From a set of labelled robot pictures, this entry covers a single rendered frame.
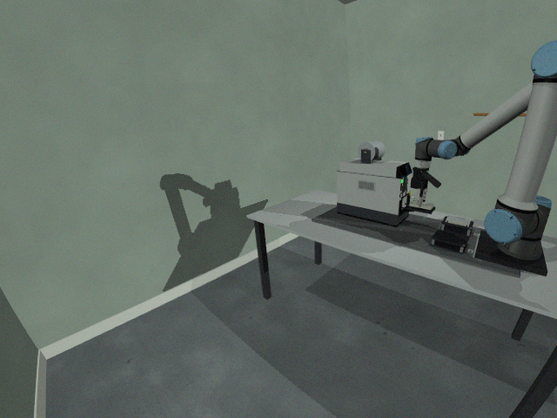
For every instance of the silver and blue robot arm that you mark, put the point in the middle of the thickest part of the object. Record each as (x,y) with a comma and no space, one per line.
(514,217)

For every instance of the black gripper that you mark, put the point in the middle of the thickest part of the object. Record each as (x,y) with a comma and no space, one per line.
(418,181)

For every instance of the grey cylinder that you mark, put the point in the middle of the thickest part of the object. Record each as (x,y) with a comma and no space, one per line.
(377,149)

